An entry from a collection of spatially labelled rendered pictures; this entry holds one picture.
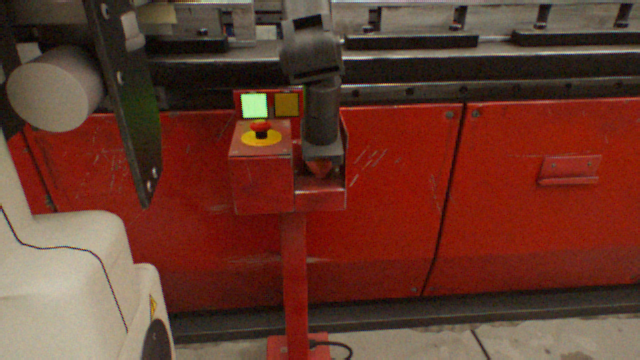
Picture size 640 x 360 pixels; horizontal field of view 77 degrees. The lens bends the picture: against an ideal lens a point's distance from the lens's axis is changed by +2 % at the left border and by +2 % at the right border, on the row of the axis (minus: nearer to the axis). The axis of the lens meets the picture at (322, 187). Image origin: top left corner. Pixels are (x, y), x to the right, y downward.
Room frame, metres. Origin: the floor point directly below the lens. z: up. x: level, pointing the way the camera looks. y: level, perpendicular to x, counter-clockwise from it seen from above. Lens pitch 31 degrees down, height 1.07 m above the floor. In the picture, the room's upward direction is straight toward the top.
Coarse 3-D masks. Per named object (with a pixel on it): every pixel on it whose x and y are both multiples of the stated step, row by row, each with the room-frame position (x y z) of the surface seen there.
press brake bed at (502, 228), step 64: (192, 128) 0.82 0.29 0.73; (384, 128) 0.86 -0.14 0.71; (448, 128) 0.87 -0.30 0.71; (512, 128) 0.88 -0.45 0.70; (576, 128) 0.90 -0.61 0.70; (64, 192) 0.79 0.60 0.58; (128, 192) 0.81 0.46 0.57; (192, 192) 0.82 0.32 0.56; (384, 192) 0.86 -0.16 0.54; (448, 192) 0.88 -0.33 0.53; (512, 192) 0.89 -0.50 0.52; (576, 192) 0.90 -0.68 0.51; (192, 256) 0.82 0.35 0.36; (256, 256) 0.83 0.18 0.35; (320, 256) 0.85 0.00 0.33; (384, 256) 0.86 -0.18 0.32; (448, 256) 0.88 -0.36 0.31; (512, 256) 0.90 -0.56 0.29; (576, 256) 0.92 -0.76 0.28; (192, 320) 0.87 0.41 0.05; (256, 320) 0.87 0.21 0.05; (320, 320) 0.87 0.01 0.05; (384, 320) 0.87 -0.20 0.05; (448, 320) 0.89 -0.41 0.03; (512, 320) 0.91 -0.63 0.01
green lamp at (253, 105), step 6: (246, 96) 0.73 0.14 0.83; (252, 96) 0.74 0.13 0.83; (258, 96) 0.74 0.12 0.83; (264, 96) 0.74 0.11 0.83; (246, 102) 0.73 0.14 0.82; (252, 102) 0.73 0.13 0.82; (258, 102) 0.74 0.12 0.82; (264, 102) 0.74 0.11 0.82; (246, 108) 0.73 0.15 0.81; (252, 108) 0.73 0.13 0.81; (258, 108) 0.74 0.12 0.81; (264, 108) 0.74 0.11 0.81; (246, 114) 0.73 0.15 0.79; (252, 114) 0.73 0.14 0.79; (258, 114) 0.74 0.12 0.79; (264, 114) 0.74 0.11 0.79
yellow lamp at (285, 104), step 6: (276, 96) 0.74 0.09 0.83; (282, 96) 0.74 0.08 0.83; (288, 96) 0.74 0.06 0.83; (294, 96) 0.74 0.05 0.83; (276, 102) 0.74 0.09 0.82; (282, 102) 0.74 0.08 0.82; (288, 102) 0.74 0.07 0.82; (294, 102) 0.74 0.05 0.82; (276, 108) 0.74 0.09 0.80; (282, 108) 0.74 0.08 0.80; (288, 108) 0.74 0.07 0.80; (294, 108) 0.74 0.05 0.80; (276, 114) 0.74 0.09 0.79; (282, 114) 0.74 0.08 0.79; (288, 114) 0.74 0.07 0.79; (294, 114) 0.74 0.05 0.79
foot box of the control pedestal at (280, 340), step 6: (270, 336) 0.75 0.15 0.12; (276, 336) 0.75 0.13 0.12; (282, 336) 0.75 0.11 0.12; (312, 336) 0.75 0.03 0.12; (318, 336) 0.75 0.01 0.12; (324, 336) 0.75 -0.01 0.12; (270, 342) 0.73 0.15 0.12; (276, 342) 0.73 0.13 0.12; (282, 342) 0.73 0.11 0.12; (270, 348) 0.71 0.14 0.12; (276, 348) 0.71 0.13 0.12; (318, 348) 0.71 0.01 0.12; (324, 348) 0.71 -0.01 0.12; (270, 354) 0.69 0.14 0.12; (276, 354) 0.69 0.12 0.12; (318, 354) 0.69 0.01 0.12; (324, 354) 0.69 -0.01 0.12
